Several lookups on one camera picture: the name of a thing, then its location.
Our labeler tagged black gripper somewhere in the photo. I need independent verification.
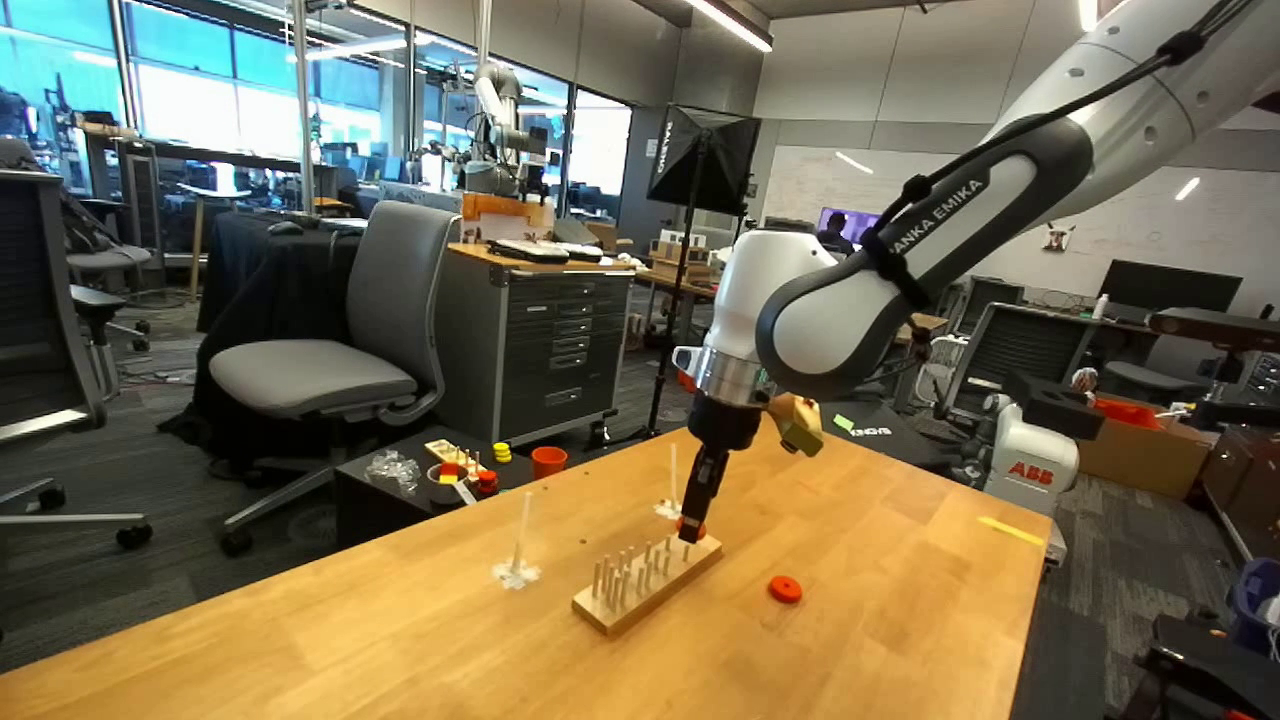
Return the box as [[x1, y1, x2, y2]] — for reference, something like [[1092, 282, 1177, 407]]
[[677, 398, 760, 542]]

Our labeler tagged white ABB robot base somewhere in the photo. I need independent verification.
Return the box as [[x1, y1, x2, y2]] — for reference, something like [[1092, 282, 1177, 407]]
[[985, 392, 1079, 518]]

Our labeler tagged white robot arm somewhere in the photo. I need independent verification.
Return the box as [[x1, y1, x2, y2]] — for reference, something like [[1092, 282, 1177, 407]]
[[674, 0, 1280, 545]]

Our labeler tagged wooden stand with pegs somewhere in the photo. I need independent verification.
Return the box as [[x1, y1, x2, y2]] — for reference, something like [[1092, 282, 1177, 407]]
[[574, 537, 720, 636]]

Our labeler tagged grey drawer cabinet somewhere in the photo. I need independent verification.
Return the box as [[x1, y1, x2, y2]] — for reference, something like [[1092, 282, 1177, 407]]
[[435, 245, 631, 448]]

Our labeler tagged black low side table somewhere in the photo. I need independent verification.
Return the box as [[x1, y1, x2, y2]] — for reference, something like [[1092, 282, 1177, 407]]
[[335, 427, 534, 545]]

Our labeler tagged yellow tape strip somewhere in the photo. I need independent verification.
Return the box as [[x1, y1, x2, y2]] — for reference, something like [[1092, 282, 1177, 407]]
[[978, 518, 1049, 552]]

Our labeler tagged grey office chair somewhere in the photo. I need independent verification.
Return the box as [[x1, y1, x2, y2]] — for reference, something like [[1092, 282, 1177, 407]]
[[210, 199, 457, 557]]

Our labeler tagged white post near stand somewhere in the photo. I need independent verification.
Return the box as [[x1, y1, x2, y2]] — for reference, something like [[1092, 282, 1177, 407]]
[[655, 444, 686, 522]]

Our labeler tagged wrist camera yellow mount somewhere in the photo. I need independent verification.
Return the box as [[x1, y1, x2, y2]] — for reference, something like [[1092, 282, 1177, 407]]
[[770, 392, 823, 457]]

